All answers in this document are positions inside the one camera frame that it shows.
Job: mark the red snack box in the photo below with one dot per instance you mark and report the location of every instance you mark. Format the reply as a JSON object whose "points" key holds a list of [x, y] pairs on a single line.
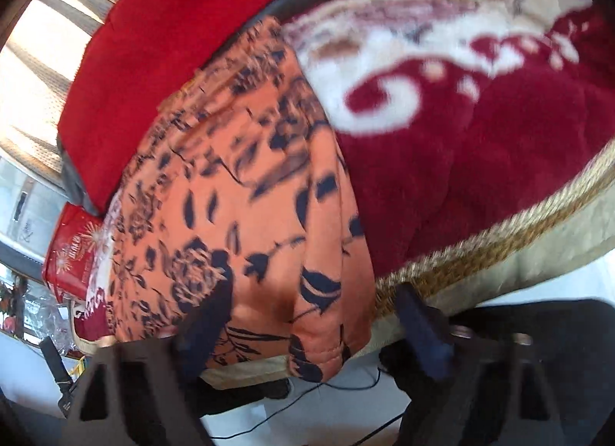
{"points": [[72, 253]]}

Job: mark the dark cloth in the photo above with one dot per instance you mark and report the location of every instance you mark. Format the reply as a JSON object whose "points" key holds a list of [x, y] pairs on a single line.
{"points": [[576, 354]]}

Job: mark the black slim device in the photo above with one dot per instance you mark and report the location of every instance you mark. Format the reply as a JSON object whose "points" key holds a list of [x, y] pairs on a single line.
{"points": [[54, 364]]}

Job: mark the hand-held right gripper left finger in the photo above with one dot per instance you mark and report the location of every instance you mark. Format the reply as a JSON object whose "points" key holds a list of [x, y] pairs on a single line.
{"points": [[204, 318]]}

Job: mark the plain red cloth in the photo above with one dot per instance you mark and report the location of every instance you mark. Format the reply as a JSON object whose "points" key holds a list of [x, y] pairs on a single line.
{"points": [[192, 18]]}

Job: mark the orange floral garment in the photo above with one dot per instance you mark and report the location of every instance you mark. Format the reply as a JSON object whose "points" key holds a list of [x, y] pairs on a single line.
{"points": [[240, 186]]}

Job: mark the red floral plush blanket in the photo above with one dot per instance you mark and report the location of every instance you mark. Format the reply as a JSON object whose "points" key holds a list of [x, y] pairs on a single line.
{"points": [[456, 162]]}

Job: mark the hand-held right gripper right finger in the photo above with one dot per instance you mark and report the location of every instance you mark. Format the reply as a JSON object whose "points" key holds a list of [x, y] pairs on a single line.
{"points": [[425, 330]]}

